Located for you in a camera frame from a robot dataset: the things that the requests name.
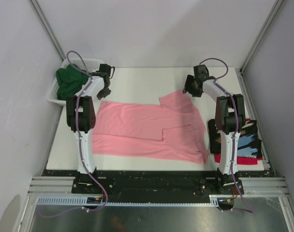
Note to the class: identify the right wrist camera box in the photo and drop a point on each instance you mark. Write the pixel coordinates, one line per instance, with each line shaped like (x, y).
(200, 71)

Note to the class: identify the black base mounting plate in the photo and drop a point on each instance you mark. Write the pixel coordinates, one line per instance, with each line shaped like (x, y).
(204, 182)

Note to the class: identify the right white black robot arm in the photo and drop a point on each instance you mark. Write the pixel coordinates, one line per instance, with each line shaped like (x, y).
(229, 117)

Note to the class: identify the green t-shirt in basket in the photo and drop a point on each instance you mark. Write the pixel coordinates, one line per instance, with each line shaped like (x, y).
(70, 81)

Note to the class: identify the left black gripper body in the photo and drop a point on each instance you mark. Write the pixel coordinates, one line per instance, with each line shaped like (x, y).
(104, 92)

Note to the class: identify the black printed folded t-shirt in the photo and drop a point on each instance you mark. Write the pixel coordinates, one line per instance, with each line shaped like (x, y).
(248, 142)

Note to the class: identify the pink t-shirt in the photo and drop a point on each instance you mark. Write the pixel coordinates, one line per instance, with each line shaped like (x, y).
(171, 130)

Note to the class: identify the left aluminium frame post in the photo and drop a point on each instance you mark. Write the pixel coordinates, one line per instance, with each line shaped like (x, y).
(47, 28)

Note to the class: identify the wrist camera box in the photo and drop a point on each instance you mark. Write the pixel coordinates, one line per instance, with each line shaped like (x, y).
(200, 71)
(106, 71)

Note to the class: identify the aluminium frame post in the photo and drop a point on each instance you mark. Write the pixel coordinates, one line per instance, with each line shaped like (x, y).
(266, 27)
(47, 28)

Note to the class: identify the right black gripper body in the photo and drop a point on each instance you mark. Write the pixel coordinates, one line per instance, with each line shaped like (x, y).
(190, 87)

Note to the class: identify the white slotted cable duct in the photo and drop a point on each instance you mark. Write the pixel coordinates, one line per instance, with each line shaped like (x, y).
(198, 201)

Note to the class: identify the right aluminium frame post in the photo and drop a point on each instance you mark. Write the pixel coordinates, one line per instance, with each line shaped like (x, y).
(266, 27)

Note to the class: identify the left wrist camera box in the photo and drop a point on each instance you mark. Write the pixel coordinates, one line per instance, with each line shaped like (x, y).
(106, 71)

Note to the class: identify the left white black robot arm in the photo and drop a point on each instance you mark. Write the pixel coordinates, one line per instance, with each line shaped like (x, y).
(81, 118)

